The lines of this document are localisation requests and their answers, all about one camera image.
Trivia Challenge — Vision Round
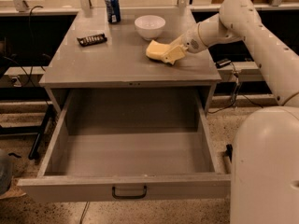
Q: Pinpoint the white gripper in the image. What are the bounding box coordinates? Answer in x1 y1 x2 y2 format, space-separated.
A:
161 24 206 65

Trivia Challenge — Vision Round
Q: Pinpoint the black snack bar packet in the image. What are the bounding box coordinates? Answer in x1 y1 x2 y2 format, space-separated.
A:
77 34 107 47

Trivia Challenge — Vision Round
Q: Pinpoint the black cable on left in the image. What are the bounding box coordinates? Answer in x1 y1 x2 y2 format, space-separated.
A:
3 5 54 107

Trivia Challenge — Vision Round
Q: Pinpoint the black cable on right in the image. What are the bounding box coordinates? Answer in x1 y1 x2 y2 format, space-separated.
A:
207 63 264 115

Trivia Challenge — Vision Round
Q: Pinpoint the black cable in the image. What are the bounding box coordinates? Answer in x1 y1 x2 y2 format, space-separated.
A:
207 63 264 115
3 5 54 107

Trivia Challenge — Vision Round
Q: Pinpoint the small black device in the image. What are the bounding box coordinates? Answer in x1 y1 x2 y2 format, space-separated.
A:
216 59 232 69

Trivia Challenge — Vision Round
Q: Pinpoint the white ceramic bowl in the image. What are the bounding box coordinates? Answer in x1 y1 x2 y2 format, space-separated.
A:
135 15 166 41

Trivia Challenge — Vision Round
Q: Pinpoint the black left table leg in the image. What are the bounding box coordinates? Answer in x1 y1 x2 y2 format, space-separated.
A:
28 105 53 160

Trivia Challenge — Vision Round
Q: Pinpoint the blue soda can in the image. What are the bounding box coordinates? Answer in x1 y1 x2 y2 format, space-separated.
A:
105 0 121 23

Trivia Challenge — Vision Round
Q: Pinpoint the black drawer handle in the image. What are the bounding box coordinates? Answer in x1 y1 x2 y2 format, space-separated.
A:
111 186 148 200

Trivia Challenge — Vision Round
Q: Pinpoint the yellow wavy sponge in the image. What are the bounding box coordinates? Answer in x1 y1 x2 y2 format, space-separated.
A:
146 40 170 62

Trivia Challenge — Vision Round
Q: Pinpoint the open grey top drawer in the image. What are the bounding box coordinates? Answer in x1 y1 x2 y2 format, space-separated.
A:
18 88 230 203

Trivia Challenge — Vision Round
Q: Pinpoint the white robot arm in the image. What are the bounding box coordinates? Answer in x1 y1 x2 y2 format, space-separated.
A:
164 0 299 224

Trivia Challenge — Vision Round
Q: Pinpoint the black metal floor leg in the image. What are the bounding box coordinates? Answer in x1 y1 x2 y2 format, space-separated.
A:
226 144 233 162

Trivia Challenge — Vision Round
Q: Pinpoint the grey cabinet counter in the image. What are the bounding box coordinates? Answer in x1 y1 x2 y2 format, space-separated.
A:
39 7 221 110

